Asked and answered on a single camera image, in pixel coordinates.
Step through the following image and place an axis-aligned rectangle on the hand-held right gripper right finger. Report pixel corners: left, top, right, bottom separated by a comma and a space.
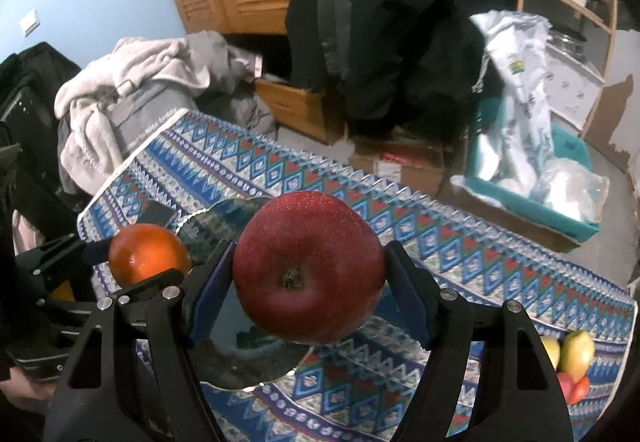
382, 239, 576, 442

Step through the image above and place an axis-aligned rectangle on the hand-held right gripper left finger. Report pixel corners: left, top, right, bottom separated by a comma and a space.
44, 238, 238, 442

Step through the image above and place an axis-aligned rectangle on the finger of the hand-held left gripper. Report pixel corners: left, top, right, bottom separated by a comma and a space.
116, 269, 187, 310
17, 203, 179, 274

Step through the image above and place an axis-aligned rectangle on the smooth orange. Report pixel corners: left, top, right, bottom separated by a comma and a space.
107, 224, 193, 288

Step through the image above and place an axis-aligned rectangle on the dark patterned glass plate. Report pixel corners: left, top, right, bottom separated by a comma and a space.
177, 196, 321, 390

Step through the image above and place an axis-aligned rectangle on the red apple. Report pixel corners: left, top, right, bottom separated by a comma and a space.
232, 191, 387, 344

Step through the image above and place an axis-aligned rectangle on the person's left hand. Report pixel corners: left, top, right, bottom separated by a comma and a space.
0, 364, 58, 413

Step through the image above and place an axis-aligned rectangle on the blue patterned tablecloth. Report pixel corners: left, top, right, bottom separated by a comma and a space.
75, 107, 638, 442

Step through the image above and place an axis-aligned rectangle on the brown cardboard box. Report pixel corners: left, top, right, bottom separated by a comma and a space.
347, 132, 448, 198

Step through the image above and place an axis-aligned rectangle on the grey fabric bag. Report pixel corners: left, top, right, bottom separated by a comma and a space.
107, 82, 201, 158

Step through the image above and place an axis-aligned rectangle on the black bag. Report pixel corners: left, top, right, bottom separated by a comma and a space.
0, 41, 83, 233

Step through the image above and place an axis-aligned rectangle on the yellow apple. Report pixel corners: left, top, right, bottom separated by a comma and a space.
559, 329, 597, 383

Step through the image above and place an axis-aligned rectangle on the small red fruit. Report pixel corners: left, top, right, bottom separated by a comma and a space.
556, 371, 577, 405

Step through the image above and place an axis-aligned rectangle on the clear plastic bag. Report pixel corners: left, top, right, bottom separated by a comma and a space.
530, 157, 608, 223

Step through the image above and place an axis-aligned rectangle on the wooden drawer box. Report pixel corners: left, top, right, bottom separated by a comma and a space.
254, 77, 346, 145

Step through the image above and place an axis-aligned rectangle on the teal storage box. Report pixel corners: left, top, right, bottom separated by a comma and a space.
465, 97, 601, 243

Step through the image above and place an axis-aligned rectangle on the grey hoodie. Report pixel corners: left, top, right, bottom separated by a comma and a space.
185, 31, 278, 138

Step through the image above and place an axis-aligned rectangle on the white printed plastic bag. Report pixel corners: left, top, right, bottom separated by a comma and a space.
470, 10, 556, 195

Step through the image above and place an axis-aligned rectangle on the black hanging coat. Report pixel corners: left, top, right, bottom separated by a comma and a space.
285, 0, 518, 138

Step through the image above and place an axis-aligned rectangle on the steel pot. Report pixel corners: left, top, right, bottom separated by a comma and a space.
550, 25, 588, 56

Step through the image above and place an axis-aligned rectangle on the white wall switch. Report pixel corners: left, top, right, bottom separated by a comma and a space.
19, 8, 41, 36

